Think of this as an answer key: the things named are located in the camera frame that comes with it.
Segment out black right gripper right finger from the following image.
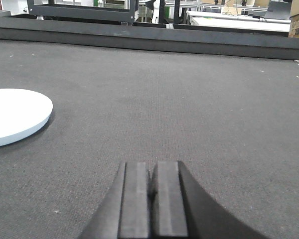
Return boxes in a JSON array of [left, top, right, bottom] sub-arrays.
[[151, 161, 265, 239]]

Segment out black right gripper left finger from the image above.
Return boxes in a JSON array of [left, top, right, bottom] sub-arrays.
[[78, 162, 150, 239]]

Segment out light blue round plate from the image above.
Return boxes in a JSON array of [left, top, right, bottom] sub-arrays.
[[0, 89, 53, 146]]

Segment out white background tables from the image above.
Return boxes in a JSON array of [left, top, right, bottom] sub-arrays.
[[186, 10, 291, 33]]

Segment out black table edge rail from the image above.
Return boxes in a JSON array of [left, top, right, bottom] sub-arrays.
[[0, 15, 299, 60]]

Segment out black metal frame rack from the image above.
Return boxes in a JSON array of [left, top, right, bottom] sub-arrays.
[[27, 0, 139, 24]]

